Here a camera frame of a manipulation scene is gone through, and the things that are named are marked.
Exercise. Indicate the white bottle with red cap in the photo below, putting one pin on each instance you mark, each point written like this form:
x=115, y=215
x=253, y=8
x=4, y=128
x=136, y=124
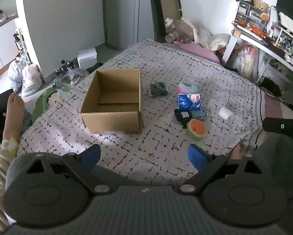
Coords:
x=271, y=32

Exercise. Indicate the dark flat board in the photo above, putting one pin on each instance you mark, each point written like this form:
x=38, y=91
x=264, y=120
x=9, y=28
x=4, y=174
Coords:
x=157, y=17

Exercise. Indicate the pile of white plastic bags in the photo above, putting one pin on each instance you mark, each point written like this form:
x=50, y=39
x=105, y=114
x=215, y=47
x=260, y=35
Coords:
x=216, y=40

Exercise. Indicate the blue tissue packet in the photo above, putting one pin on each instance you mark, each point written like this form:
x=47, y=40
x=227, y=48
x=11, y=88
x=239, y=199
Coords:
x=189, y=101

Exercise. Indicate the white foam box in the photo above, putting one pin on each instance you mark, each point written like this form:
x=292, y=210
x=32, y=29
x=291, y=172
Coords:
x=87, y=57

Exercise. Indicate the person's left foot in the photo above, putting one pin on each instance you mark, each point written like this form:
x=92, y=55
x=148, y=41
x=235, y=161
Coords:
x=13, y=117

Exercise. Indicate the white desk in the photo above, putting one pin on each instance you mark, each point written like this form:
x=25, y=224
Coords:
x=249, y=38

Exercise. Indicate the pinkish plastic bag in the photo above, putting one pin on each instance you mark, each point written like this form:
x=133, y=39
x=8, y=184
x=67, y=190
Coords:
x=31, y=79

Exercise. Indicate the white desk organizer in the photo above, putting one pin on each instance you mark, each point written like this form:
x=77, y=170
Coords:
x=246, y=13

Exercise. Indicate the grey folded cloth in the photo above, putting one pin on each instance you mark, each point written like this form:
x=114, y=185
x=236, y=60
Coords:
x=158, y=89

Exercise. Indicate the woven basket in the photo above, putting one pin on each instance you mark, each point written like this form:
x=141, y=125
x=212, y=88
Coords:
x=261, y=5

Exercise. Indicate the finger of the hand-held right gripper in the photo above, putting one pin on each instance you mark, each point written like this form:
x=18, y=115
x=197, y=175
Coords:
x=282, y=126

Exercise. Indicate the white plastic bag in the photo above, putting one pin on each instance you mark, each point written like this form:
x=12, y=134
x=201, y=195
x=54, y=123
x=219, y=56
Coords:
x=15, y=69

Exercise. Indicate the light blue fluffy plush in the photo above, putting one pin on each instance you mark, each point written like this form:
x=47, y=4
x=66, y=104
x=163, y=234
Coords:
x=189, y=88

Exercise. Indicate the person's foot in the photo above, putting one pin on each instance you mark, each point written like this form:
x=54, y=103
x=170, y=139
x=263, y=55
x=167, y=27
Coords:
x=236, y=151
x=13, y=117

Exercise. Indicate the black bag under desk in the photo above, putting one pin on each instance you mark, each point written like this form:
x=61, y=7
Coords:
x=271, y=85

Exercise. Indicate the grey patterned bedspread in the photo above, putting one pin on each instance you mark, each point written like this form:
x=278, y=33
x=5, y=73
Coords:
x=161, y=61

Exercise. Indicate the blue denim cloth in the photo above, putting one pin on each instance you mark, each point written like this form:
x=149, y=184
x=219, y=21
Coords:
x=200, y=114

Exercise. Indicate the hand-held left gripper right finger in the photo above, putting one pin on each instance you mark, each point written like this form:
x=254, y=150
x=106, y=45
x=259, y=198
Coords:
x=197, y=158

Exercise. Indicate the white crumpled cloth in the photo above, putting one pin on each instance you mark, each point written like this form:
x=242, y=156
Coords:
x=226, y=112

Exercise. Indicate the cardboard box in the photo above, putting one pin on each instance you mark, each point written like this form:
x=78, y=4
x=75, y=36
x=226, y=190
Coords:
x=112, y=120

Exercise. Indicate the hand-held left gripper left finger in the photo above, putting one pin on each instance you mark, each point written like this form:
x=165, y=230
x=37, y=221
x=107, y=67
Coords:
x=91, y=155

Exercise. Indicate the person's right foot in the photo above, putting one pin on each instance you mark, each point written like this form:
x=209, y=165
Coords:
x=236, y=151

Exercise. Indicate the green leaf-shaped cushion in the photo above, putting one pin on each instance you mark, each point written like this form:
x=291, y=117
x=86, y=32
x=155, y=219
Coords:
x=42, y=100

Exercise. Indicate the person's right leg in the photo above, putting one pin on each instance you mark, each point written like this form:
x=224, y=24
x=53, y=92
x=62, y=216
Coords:
x=278, y=151

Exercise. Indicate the watermelon slice plush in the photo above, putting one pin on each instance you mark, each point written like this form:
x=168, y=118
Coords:
x=196, y=128

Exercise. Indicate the white keyboard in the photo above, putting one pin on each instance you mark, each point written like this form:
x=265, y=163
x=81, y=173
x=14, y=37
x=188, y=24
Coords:
x=289, y=22

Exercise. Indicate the black sock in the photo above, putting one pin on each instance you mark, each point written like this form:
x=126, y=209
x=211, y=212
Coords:
x=182, y=117

